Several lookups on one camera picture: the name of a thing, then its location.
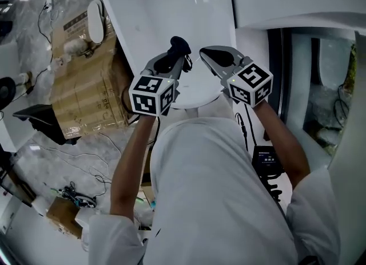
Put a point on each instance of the white bathtub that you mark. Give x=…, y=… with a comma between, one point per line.
x=171, y=9

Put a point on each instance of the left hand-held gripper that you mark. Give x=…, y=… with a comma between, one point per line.
x=148, y=98

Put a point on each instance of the person's right forearm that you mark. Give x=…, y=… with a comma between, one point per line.
x=283, y=143

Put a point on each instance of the white oval lid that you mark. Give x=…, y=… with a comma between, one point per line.
x=95, y=23

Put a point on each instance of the person's left forearm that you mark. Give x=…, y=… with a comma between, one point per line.
x=128, y=166

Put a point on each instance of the white fluffy cloth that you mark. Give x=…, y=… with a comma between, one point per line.
x=75, y=47

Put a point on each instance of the dark blue cloth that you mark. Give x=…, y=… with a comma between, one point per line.
x=178, y=45

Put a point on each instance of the black battery pack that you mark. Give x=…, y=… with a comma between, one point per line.
x=267, y=166

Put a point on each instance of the white power strip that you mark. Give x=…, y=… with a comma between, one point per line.
x=49, y=2

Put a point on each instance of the person's white shirt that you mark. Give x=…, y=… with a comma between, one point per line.
x=214, y=186

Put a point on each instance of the black round base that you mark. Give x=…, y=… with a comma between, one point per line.
x=5, y=92

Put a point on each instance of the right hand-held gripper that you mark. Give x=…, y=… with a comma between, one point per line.
x=248, y=92

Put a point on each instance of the large cardboard box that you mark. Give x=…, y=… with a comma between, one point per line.
x=85, y=86

